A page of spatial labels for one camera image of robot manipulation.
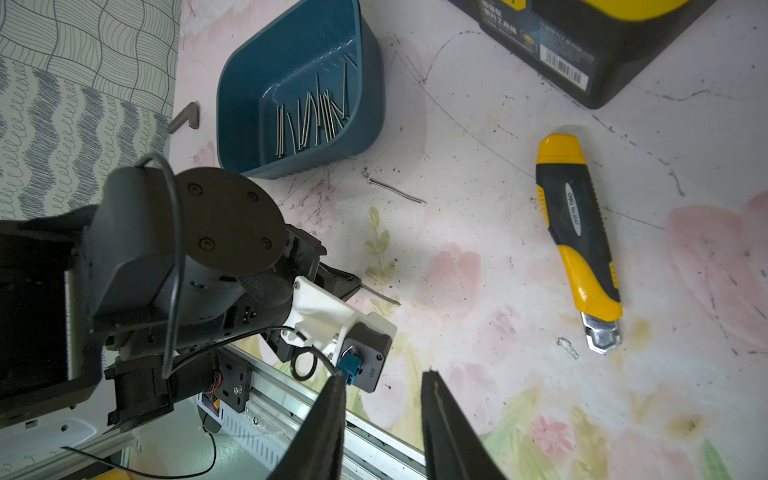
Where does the steel nail pile centre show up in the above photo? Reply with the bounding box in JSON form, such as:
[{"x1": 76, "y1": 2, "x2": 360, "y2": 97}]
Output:
[{"x1": 362, "y1": 169, "x2": 427, "y2": 206}]

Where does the yellow black toolbox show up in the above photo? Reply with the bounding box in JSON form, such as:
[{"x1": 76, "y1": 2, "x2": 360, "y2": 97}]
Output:
[{"x1": 453, "y1": 0, "x2": 714, "y2": 110}]

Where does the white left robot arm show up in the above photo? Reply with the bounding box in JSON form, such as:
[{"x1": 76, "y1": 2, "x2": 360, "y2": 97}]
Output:
[{"x1": 1, "y1": 166, "x2": 361, "y2": 460}]

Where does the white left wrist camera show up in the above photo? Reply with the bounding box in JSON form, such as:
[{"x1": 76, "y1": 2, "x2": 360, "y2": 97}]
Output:
[{"x1": 282, "y1": 276, "x2": 397, "y2": 393}]

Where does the dark metal L-shaped wrench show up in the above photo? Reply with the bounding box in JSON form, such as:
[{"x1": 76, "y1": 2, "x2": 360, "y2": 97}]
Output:
[{"x1": 167, "y1": 101, "x2": 200, "y2": 135}]

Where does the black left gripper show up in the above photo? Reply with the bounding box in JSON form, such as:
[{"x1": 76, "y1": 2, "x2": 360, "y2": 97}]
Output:
[{"x1": 80, "y1": 167, "x2": 361, "y2": 480}]

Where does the teal plastic storage box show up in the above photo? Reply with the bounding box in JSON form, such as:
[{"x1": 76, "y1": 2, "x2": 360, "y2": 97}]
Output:
[{"x1": 216, "y1": 1, "x2": 385, "y2": 179}]

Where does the yellow black utility knife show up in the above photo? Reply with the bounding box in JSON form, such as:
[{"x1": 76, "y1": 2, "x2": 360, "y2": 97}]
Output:
[{"x1": 535, "y1": 134, "x2": 623, "y2": 355}]

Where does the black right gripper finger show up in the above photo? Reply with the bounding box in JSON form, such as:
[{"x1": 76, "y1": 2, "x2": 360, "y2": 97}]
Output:
[{"x1": 421, "y1": 371, "x2": 505, "y2": 479}]

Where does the aluminium mounting rail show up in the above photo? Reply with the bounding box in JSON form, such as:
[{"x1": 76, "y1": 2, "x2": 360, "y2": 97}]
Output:
[{"x1": 202, "y1": 347, "x2": 426, "y2": 479}]

